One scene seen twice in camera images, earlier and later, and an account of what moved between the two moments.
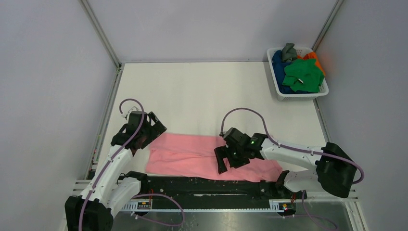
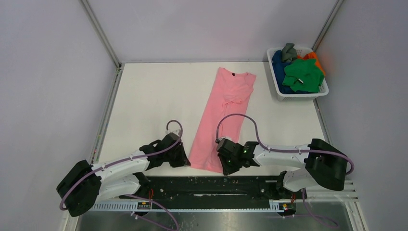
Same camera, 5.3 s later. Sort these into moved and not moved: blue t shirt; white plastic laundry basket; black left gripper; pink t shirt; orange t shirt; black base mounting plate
Moved: black left gripper; pink t shirt
Not moved: white plastic laundry basket; orange t shirt; black base mounting plate; blue t shirt
